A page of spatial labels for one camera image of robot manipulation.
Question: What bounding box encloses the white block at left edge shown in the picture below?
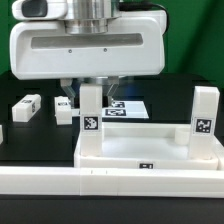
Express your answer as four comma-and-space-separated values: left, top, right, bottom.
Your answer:
0, 125, 3, 145

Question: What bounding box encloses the white front fence rail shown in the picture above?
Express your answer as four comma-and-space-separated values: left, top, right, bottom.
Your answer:
0, 166, 224, 198

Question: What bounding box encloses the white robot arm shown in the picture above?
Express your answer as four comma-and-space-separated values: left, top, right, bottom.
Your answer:
10, 0, 168, 99

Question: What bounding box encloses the white sheet with fiducial tags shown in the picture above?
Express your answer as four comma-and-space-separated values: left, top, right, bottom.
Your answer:
71, 99, 150, 120

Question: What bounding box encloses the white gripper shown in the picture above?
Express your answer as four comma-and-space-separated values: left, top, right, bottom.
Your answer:
10, 10, 166, 107

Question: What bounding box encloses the white desk tabletop tray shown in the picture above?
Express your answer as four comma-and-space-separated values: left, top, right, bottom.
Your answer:
74, 122, 219, 170

